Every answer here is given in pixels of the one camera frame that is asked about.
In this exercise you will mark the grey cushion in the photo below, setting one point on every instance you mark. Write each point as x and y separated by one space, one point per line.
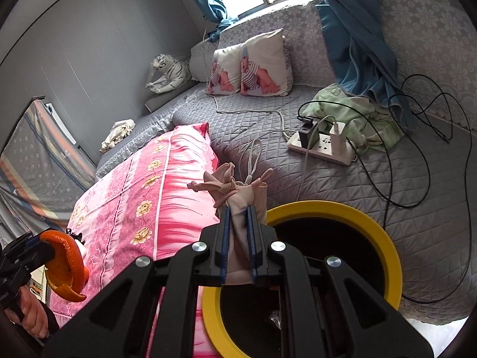
164 99

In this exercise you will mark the striped cloth furniture cover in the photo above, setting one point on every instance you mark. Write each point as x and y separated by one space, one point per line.
37 156

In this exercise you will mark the green cloth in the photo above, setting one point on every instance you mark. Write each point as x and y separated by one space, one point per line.
372 119

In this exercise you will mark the beige face mask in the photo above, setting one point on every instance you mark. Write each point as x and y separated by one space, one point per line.
238 231

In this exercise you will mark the grey quilted bed cover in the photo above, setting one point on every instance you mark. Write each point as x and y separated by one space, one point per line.
410 194

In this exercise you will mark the narrow blue curtain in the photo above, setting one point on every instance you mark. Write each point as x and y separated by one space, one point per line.
212 3

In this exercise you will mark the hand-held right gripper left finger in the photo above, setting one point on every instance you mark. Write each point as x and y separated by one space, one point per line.
224 246

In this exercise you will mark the large printed pillow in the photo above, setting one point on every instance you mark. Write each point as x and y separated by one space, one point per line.
264 63

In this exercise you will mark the wide blue curtain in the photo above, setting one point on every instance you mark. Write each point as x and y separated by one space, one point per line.
354 44

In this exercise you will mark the white tiger plush toy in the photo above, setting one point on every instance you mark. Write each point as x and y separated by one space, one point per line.
169 74

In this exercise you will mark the clear plastic wrapper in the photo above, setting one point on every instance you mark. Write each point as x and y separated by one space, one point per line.
274 320

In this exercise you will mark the white charger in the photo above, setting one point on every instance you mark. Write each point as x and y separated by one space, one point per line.
338 138

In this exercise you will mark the black charger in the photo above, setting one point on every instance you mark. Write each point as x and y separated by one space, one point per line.
307 134

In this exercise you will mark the white power strip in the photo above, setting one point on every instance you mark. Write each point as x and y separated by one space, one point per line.
320 150

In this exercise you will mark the pink floral blanket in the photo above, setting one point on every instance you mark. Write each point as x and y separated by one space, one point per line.
123 201

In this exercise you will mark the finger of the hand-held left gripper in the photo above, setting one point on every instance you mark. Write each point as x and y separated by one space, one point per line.
35 248

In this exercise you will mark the person's left hand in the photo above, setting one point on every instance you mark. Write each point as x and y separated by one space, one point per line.
33 313

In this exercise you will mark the small orange peel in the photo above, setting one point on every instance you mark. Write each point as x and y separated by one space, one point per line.
86 274

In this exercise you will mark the yellow-rimmed black bin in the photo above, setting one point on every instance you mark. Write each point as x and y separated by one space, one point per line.
335 209

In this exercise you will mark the cream crumpled cloth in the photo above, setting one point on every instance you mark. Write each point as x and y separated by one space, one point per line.
117 134

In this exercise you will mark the large orange peel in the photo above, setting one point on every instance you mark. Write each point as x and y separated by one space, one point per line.
70 257

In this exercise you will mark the small printed pillow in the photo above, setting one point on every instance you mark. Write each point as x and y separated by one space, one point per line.
223 71

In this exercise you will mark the person's left forearm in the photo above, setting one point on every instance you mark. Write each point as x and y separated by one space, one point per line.
52 320

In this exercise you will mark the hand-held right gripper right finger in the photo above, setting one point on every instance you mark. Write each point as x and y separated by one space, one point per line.
253 246

